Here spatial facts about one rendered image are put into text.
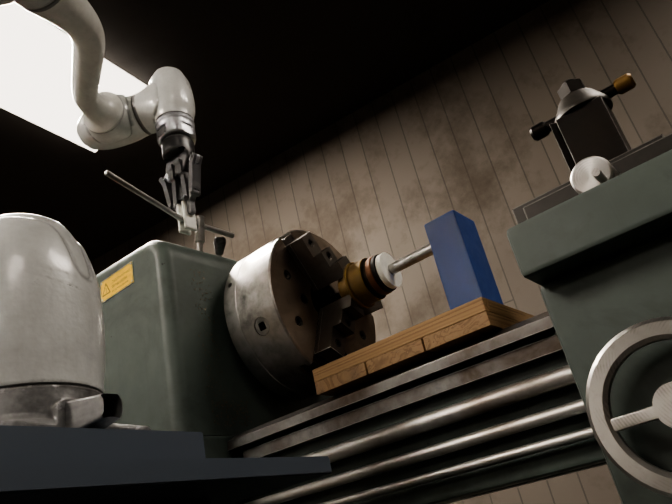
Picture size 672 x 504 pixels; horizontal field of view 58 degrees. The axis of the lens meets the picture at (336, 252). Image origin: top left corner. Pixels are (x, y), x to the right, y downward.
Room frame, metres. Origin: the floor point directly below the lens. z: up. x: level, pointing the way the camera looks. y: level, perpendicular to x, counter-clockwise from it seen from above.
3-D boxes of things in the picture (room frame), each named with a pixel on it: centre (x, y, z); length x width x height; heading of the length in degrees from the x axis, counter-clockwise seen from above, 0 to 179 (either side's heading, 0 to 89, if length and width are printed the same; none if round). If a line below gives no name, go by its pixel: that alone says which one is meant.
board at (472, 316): (0.99, -0.15, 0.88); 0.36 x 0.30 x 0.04; 146
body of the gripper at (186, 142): (1.14, 0.30, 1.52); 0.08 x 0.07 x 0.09; 56
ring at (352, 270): (1.06, -0.04, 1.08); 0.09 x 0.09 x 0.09; 56
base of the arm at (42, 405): (0.60, 0.34, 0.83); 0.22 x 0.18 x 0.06; 64
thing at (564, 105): (0.73, -0.39, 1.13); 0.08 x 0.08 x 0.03
